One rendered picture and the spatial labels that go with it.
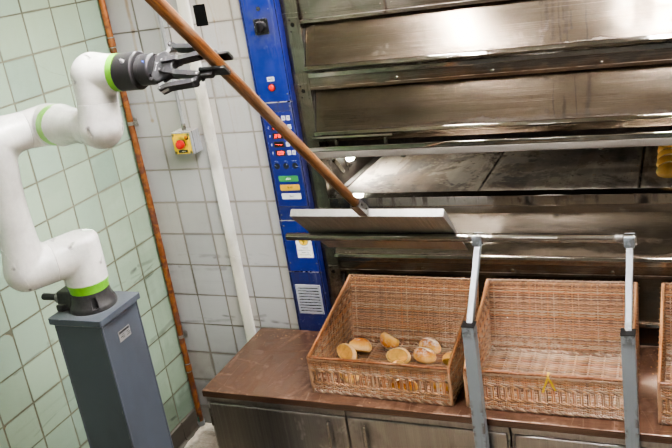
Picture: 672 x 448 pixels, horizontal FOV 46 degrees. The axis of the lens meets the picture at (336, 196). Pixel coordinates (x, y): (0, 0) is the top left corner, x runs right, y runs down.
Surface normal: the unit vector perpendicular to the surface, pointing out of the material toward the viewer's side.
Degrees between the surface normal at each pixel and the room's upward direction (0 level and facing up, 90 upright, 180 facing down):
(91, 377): 90
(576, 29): 70
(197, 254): 90
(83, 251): 88
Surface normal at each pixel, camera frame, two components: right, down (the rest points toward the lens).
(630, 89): -0.40, 0.00
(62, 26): 0.91, -0.02
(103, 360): -0.37, 0.34
